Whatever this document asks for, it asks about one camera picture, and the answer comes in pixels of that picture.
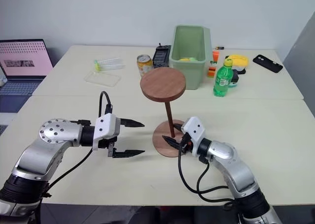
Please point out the yellow banana toy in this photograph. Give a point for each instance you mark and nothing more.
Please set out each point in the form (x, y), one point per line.
(240, 59)

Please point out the wooden pole with round disc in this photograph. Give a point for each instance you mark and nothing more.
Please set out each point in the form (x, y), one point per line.
(163, 82)

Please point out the small battery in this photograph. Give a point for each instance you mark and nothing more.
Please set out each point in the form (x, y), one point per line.
(219, 47)

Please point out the black smartphone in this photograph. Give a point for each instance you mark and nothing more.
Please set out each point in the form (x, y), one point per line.
(268, 63)

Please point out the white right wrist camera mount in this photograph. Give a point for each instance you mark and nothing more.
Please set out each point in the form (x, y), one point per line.
(194, 129)

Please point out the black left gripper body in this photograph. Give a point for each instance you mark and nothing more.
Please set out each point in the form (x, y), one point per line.
(104, 143)

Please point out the clear plastic tray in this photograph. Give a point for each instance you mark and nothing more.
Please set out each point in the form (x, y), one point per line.
(102, 78)

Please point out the orange box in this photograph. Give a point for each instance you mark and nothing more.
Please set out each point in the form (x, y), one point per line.
(215, 56)

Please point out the black rectangular device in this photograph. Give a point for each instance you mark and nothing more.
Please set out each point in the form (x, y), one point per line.
(161, 56)

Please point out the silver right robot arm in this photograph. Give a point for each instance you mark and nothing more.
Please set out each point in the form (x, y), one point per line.
(231, 160)

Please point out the orange yellow striped block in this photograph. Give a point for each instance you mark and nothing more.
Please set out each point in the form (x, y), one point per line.
(211, 70)

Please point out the green soda bottle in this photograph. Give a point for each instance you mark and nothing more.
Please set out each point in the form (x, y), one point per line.
(223, 81)

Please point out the black round object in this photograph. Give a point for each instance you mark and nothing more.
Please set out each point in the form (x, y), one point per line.
(236, 76)

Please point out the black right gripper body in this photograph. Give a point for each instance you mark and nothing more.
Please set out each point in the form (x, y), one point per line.
(186, 144)

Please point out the green plastic bin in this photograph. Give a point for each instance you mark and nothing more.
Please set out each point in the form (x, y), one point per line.
(190, 73)

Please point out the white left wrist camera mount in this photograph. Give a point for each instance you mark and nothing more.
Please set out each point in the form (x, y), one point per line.
(106, 126)

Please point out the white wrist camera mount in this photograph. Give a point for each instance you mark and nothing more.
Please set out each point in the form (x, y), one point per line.
(194, 129)
(106, 126)

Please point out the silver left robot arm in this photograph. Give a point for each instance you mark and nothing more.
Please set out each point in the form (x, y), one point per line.
(46, 145)

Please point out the yellow item in bin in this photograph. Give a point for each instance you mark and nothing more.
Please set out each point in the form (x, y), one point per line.
(187, 59)

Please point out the round wooden base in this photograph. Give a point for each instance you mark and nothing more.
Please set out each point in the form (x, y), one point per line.
(162, 145)

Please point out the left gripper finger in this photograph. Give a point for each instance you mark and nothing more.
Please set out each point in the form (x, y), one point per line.
(131, 123)
(128, 153)

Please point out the yellow orange soda can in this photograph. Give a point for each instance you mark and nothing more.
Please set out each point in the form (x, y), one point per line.
(145, 65)

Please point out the open laptop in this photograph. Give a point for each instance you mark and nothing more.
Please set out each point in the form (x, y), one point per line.
(23, 61)

